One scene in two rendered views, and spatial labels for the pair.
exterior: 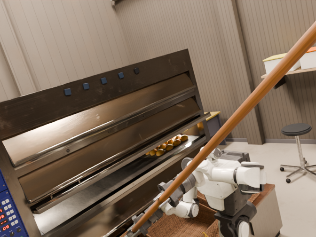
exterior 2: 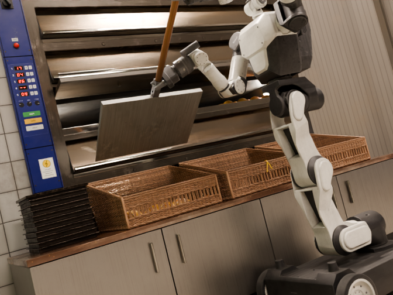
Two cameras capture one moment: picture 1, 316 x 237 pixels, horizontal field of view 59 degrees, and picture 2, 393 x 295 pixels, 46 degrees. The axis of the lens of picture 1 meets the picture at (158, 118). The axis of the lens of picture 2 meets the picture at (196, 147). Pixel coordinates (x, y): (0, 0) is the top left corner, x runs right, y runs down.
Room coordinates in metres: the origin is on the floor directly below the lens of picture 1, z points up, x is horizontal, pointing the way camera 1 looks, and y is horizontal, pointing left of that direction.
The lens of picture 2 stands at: (-0.73, -0.11, 0.73)
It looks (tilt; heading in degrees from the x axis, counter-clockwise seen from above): 4 degrees up; 8
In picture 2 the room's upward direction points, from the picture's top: 14 degrees counter-clockwise
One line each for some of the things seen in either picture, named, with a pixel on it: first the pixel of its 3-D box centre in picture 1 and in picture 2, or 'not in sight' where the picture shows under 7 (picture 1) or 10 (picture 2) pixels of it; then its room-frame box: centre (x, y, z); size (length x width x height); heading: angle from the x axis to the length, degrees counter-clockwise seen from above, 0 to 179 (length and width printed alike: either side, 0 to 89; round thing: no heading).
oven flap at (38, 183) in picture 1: (130, 136); (183, 55); (2.26, 0.26, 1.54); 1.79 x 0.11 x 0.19; 130
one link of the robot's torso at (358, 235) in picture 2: not in sight; (341, 237); (1.63, -0.36, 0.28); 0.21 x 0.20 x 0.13; 130
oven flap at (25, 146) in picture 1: (121, 106); (174, 19); (2.26, 0.26, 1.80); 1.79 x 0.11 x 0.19; 130
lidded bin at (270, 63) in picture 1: (282, 63); not in sight; (4.30, -2.10, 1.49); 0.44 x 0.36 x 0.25; 41
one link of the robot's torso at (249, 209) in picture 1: (237, 215); (295, 96); (1.59, -0.31, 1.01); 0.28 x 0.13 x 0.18; 130
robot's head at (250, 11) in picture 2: (210, 154); (255, 7); (1.54, -0.24, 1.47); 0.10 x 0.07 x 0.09; 35
